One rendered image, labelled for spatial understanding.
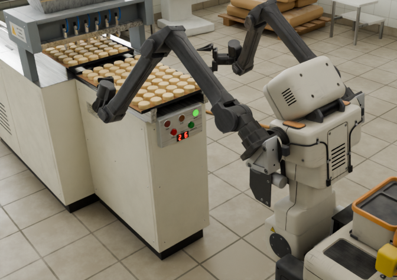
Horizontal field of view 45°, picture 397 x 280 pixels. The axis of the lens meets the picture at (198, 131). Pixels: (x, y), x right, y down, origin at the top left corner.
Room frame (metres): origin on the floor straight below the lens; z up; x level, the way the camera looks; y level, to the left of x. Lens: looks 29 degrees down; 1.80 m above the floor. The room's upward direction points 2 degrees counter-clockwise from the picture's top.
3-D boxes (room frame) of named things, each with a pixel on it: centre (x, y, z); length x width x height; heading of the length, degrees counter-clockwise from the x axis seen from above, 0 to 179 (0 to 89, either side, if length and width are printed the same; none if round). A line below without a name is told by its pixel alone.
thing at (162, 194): (2.24, 0.31, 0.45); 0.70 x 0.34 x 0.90; 38
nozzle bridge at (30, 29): (2.64, 0.61, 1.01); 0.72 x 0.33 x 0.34; 128
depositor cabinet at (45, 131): (3.01, 0.90, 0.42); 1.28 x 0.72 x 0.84; 38
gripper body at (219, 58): (2.20, -0.12, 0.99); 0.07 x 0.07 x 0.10; 83
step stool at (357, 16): (5.37, -1.85, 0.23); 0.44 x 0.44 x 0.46; 30
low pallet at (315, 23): (6.00, -1.01, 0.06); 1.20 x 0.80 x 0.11; 41
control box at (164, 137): (1.95, 0.08, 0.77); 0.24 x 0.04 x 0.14; 128
